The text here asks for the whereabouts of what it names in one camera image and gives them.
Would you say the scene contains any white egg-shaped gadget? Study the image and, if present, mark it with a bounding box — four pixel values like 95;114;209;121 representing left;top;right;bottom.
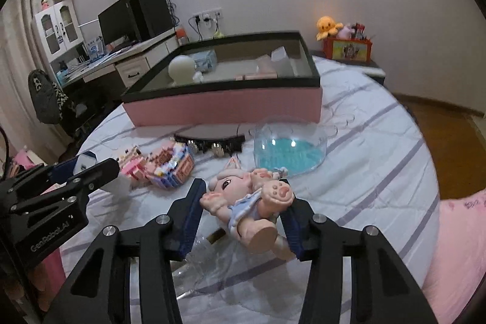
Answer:
168;55;204;86

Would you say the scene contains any purple plush toy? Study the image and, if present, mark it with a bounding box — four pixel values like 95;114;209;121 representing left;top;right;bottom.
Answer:
336;25;355;40

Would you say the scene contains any black office chair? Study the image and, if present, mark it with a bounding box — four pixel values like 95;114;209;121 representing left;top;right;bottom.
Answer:
28;69;96;141

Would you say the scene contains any red toy box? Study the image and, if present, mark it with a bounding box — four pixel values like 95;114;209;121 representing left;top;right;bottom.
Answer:
323;37;372;63

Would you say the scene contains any clear plastic package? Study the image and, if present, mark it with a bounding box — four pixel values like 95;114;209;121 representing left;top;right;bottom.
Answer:
173;230;287;309

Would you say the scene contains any person left hand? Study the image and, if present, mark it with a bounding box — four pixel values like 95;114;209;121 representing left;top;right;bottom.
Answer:
1;262;55;312

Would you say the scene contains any clear dome blue base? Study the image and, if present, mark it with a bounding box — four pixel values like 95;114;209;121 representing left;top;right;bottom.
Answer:
252;116;328;177

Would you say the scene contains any orange cap bottle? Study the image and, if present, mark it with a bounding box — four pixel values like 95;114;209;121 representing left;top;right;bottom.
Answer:
176;26;190;45

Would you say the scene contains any pink quilt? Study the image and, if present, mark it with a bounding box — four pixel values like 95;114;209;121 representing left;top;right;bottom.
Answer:
423;190;485;323

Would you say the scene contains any black flower hair band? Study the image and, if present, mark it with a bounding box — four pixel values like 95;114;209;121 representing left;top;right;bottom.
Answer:
173;134;246;158

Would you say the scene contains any pink pig figurine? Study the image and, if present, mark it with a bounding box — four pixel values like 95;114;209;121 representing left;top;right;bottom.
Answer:
199;157;295;261

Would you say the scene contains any white glass-door cabinet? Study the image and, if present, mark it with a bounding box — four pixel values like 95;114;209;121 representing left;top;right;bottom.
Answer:
34;0;84;63

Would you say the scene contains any small doll figurine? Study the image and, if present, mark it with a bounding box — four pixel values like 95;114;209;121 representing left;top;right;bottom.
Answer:
41;0;50;11

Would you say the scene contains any pink black storage box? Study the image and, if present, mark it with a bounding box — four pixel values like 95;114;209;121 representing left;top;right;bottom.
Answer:
122;31;323;127

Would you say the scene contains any white desk with drawers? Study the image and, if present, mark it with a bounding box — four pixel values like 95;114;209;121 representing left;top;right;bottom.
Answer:
60;29;179;89

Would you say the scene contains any orange octopus plush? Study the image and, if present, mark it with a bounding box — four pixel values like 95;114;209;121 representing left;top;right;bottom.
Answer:
316;15;344;40

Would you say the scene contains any tissue pack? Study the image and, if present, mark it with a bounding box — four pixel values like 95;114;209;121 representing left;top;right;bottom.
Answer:
190;49;217;73

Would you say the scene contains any striped white bed quilt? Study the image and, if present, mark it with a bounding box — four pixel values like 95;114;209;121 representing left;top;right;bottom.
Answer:
60;70;439;323

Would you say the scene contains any snack bag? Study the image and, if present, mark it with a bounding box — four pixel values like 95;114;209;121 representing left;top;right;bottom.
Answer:
213;26;224;39

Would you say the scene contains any beige curtain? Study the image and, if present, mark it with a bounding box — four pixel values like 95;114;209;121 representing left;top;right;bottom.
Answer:
1;0;55;161

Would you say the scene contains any wall power socket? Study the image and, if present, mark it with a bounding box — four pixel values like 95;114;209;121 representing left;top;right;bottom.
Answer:
192;7;222;22

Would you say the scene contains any pink purple block figure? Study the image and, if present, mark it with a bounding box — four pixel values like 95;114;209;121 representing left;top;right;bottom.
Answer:
145;141;194;190

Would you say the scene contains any white pink block rabbit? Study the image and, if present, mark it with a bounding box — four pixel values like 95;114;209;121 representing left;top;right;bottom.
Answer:
117;145;149;186

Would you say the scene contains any black computer monitor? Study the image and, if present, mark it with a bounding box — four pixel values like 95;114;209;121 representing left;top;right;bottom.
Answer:
98;0;136;44

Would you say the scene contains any black computer tower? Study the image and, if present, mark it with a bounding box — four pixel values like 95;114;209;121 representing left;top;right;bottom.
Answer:
128;0;174;42

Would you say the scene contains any black white low cabinet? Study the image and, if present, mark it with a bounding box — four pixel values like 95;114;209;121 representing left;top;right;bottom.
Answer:
310;50;386;86

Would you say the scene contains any white cat-ear cup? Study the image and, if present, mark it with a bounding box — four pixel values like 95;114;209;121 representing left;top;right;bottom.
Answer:
270;47;296;78

